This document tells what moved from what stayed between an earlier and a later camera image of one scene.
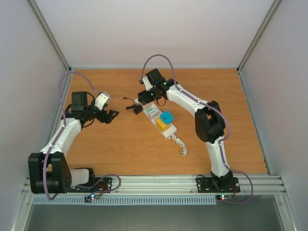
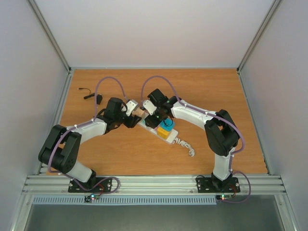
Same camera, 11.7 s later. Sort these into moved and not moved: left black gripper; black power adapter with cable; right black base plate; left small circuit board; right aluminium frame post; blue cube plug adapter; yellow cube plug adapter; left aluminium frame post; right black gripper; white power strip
Moved: black power adapter with cable; white power strip; blue cube plug adapter; yellow cube plug adapter; right black gripper; left black gripper
Not moved: left small circuit board; right aluminium frame post; left aluminium frame post; right black base plate
